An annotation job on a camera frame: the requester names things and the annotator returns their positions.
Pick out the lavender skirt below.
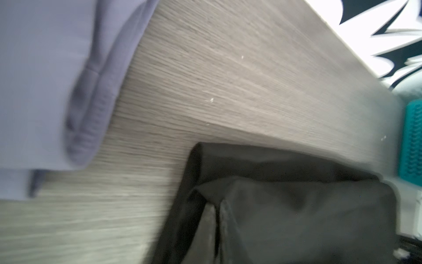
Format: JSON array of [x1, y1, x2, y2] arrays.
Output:
[[1, 1, 158, 200]]

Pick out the black garment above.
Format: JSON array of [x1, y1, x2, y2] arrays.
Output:
[[152, 143, 398, 264]]

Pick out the teal plastic basket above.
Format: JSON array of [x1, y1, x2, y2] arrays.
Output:
[[398, 99, 422, 187]]

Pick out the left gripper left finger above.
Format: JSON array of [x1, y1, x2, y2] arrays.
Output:
[[182, 203, 217, 264]]

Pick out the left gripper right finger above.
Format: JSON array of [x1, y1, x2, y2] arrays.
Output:
[[220, 200, 244, 264]]

